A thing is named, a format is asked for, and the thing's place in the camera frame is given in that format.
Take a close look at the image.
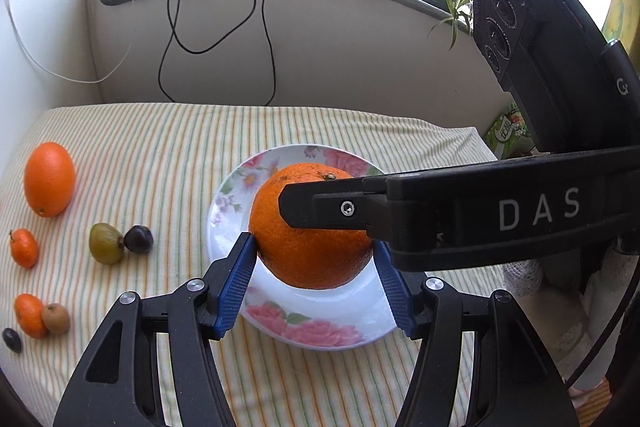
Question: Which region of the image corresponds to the small mandarin with stem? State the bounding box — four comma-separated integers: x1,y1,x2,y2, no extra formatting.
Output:
9,229,39,269

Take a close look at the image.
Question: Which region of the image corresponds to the floral white plate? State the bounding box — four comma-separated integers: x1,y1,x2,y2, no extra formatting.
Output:
206,144,395,351

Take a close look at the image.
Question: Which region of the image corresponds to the brown kiwi fruit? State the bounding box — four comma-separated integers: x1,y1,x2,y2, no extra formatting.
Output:
41,303,70,335

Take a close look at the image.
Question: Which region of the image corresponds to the large round orange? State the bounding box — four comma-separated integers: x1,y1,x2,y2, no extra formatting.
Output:
247,161,376,291

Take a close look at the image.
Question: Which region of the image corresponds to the large oval orange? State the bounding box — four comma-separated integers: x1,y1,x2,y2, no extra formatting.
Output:
23,142,76,218

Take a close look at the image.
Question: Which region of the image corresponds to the green carton box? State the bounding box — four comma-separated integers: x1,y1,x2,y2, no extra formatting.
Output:
483,103,534,160

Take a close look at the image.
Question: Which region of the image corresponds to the black cable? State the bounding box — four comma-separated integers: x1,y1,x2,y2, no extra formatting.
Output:
157,0,278,108

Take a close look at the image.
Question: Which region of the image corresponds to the white gloved right hand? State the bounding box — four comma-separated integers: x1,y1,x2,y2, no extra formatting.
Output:
502,248,639,379

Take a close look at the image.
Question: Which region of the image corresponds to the dark purple plum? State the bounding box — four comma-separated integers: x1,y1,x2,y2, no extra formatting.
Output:
122,225,154,255

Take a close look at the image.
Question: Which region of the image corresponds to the white cable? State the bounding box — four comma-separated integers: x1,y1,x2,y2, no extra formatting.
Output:
2,0,139,86

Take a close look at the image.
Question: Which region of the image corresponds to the striped tablecloth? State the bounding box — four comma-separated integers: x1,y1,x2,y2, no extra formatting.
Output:
1,104,502,426

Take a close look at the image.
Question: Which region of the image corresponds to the green-yellow plum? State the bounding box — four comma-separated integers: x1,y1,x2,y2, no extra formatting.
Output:
89,222,125,265

